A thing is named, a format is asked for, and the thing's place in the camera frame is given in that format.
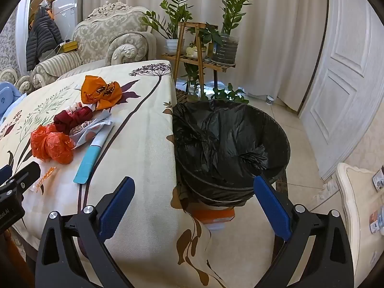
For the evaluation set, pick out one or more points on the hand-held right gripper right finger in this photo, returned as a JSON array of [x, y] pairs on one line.
[[274, 210]]

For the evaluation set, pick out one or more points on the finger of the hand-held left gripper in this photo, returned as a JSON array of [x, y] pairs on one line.
[[4, 173], [28, 174]]

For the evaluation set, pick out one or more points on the yellow box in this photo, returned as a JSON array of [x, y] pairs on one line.
[[69, 46]]

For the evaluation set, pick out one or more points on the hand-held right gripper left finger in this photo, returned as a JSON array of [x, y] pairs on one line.
[[115, 210]]

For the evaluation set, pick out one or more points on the striped cream sofa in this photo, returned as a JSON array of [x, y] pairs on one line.
[[57, 66]]

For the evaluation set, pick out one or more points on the orange box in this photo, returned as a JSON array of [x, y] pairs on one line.
[[216, 216]]

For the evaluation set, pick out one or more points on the wooden plant stand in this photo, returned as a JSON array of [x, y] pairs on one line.
[[180, 45]]

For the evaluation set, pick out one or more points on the cream side table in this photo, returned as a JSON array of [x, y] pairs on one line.
[[357, 204]]

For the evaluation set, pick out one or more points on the potted plant white pot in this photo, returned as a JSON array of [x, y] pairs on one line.
[[174, 46]]

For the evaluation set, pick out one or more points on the floral tablecloth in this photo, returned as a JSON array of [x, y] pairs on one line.
[[141, 156]]

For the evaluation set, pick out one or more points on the white and blue patterned wrapper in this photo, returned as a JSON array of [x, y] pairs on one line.
[[96, 124]]

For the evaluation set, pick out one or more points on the dark puffer jacket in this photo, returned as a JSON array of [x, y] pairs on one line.
[[42, 36]]

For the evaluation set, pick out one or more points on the ornate cream armchair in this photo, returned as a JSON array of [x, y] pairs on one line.
[[105, 36]]

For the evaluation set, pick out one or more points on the small labelled bottle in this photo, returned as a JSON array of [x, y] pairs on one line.
[[378, 180], [377, 220]]

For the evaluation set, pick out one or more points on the trash bin with black liner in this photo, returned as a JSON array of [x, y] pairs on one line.
[[222, 138]]

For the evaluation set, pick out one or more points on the orange printed strip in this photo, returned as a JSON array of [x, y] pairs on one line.
[[45, 177]]

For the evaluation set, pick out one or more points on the red-orange plastic bag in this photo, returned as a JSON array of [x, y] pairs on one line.
[[52, 145]]

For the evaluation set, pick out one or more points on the light blue plastic object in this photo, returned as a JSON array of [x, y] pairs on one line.
[[9, 96]]

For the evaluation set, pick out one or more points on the leafy green floor plant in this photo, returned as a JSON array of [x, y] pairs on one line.
[[228, 96]]

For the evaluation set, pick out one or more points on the teal and white packet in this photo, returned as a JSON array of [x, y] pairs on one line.
[[88, 160]]

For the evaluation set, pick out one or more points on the dark red wrapper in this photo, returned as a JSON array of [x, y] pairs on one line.
[[73, 119]]

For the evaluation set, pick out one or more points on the white curtain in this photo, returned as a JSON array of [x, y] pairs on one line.
[[270, 36]]

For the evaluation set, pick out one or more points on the white panel door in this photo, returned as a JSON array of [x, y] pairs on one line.
[[339, 81]]

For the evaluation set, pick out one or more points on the white refrigerator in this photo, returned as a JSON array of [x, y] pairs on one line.
[[67, 9]]

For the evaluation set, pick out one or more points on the plant in glass jar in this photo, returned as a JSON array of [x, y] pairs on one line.
[[193, 94]]

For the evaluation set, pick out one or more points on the tall potted plant clear pot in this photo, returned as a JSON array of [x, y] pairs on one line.
[[225, 48]]

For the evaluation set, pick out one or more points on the small plant ornate white pot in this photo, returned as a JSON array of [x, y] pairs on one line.
[[196, 51]]

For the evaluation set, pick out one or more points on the small white bottle red cap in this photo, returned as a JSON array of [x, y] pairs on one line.
[[75, 106]]

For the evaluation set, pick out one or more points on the orange plastic bag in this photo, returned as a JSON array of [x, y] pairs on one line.
[[100, 93]]

